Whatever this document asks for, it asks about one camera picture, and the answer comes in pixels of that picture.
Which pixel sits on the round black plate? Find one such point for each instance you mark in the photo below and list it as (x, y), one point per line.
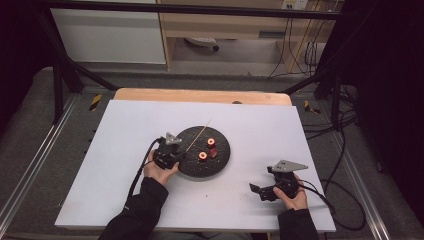
(203, 166)

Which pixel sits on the white cabinet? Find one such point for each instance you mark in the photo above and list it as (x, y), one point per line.
(106, 36)

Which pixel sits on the wooden shelf desk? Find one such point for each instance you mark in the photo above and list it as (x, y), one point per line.
(220, 25)

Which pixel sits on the thin wooden skewer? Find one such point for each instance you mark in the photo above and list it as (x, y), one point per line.
(199, 135)

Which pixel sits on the person's left hand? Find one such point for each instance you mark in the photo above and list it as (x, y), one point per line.
(156, 171)

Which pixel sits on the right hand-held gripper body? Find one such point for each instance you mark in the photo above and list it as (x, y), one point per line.
(286, 183)

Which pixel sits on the black metal frame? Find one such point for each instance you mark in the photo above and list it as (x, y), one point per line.
(200, 9)

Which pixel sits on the white chair base with wheel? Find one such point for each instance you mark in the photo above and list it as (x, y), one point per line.
(201, 41)

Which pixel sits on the person's right hand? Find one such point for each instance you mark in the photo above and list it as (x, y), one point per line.
(295, 202)

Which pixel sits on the dark red fruit piece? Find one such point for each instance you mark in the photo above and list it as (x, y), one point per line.
(213, 153)

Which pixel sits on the white wall socket strip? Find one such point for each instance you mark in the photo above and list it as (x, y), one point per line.
(295, 4)

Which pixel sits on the aluminium floor rail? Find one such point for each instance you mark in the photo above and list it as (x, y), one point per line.
(363, 186)
(36, 156)

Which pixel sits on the black curtain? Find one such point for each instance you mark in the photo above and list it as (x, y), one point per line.
(386, 83)
(20, 50)

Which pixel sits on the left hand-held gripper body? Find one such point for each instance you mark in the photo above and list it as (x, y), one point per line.
(166, 155)

